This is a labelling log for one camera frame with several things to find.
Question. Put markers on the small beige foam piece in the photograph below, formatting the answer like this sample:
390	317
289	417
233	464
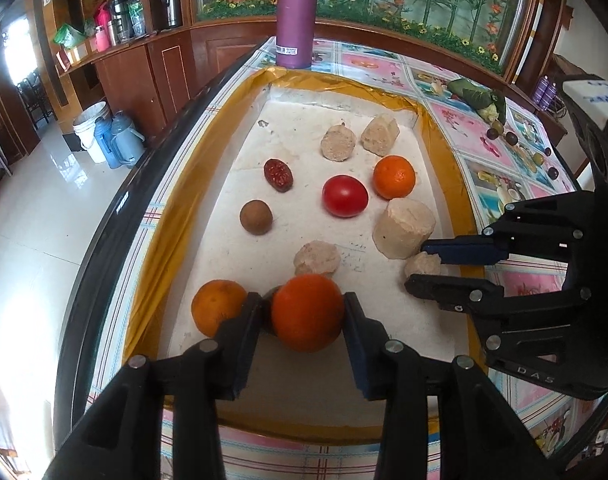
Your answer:
424	264

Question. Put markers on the green olive right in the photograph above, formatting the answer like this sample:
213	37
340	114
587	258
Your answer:
538	159

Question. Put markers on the purple thermos bottle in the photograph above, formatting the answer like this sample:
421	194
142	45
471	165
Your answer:
294	38

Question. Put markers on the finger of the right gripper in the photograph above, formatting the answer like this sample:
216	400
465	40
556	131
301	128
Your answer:
466	249
455	294

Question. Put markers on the orange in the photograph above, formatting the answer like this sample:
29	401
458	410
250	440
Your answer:
307	313

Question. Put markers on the blue kettle jug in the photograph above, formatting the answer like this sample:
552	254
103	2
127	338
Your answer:
127	142

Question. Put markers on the red tomato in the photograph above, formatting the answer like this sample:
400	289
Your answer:
344	196

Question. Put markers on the white plastic bucket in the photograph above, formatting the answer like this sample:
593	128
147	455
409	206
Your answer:
84	127

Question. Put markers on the purple bottles on shelf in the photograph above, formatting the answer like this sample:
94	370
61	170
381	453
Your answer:
545	92

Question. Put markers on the black thermos flask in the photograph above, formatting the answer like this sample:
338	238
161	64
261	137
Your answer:
119	10

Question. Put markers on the small orange tangerine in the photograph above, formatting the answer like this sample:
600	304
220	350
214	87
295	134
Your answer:
393	177

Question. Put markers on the large orange mandarin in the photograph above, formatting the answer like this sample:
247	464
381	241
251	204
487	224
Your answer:
215	302

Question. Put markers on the brown kiwi fruit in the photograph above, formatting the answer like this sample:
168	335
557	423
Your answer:
256	217

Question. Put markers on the wooden side cabinet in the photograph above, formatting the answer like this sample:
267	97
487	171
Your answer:
153	79

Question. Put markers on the cauliflower with green leaves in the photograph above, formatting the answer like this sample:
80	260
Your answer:
487	103

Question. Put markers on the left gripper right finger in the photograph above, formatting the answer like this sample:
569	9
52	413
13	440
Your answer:
480	436

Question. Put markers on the blue water jug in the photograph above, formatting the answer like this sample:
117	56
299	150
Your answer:
103	137

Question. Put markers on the yellow white foam tray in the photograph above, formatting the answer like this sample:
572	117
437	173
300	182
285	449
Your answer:
283	114

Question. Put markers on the large dark plum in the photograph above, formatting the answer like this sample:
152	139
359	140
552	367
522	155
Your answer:
266	310

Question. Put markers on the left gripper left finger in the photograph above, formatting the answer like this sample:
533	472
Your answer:
120	435

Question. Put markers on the dark plum centre back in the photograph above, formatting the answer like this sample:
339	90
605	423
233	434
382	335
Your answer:
511	138

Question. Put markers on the green packet on cabinet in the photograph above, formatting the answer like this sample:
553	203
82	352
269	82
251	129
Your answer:
68	37

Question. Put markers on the beige foam chunk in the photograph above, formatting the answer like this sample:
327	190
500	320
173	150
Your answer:
338	143
380	135
317	257

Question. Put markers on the patterned plastic tablecloth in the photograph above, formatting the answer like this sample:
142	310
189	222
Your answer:
552	418

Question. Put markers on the red jujube date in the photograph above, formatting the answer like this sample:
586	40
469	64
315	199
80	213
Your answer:
278	175

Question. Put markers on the large beige foam cylinder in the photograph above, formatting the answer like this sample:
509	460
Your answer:
402	228

